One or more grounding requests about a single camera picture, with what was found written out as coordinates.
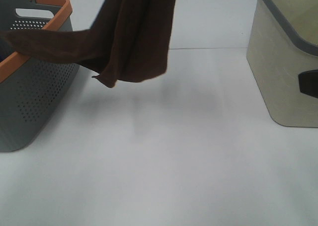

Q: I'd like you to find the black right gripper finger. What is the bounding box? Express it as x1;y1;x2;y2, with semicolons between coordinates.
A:
298;70;318;98

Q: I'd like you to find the brown towel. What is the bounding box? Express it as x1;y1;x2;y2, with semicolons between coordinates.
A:
0;0;175;88

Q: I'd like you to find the beige basket with grey rim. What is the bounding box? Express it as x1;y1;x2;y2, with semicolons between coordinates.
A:
246;0;318;128

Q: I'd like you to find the grey basket with orange rim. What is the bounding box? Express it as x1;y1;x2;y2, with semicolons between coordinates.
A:
0;0;79;152

